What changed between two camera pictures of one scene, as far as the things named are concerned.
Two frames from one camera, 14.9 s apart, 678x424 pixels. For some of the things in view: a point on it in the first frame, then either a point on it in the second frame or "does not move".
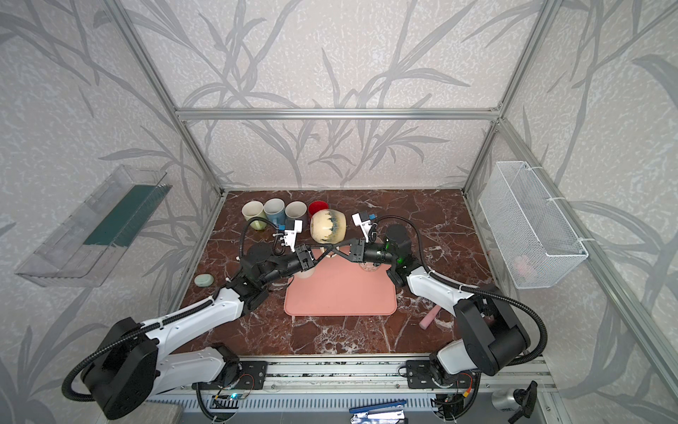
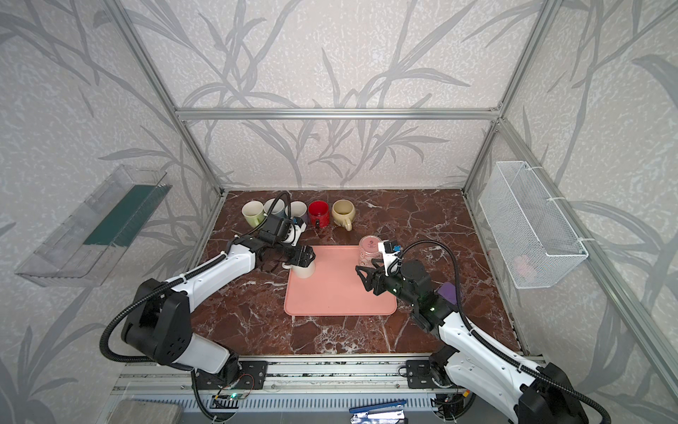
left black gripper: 305,256 -> 306,260
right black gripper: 357,253 -> 370,273
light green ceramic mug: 252,209 does not move
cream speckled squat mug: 328,226 -> 342,213
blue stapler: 380,413 does not move
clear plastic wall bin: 85,249 does not move
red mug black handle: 317,206 does not move
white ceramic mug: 305,274 does not move
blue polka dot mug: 274,210 does not move
